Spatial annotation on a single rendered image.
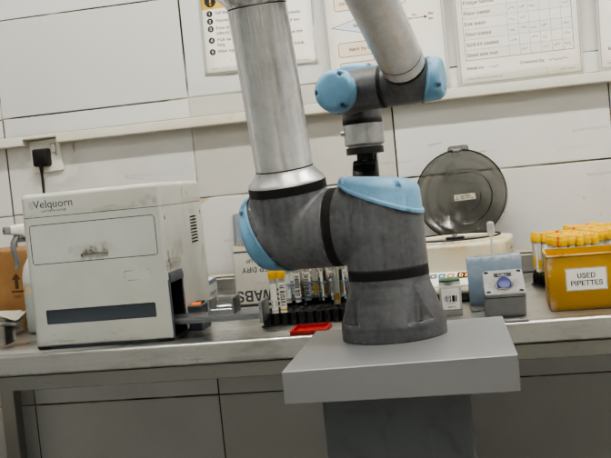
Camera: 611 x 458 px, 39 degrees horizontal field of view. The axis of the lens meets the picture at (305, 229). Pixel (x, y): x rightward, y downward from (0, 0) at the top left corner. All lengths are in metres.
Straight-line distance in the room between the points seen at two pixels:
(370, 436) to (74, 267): 0.75
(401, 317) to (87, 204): 0.73
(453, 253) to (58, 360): 0.82
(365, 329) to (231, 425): 1.20
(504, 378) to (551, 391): 1.21
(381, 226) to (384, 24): 0.33
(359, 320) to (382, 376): 0.16
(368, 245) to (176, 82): 1.21
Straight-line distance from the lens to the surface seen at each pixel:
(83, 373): 1.74
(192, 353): 1.62
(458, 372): 1.08
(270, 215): 1.25
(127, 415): 2.45
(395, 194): 1.20
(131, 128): 2.31
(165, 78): 2.33
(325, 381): 1.09
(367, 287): 1.21
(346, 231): 1.21
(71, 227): 1.71
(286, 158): 1.25
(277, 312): 1.70
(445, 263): 1.85
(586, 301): 1.63
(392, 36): 1.38
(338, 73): 1.52
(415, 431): 1.20
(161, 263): 1.66
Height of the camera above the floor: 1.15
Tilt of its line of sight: 3 degrees down
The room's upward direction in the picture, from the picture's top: 6 degrees counter-clockwise
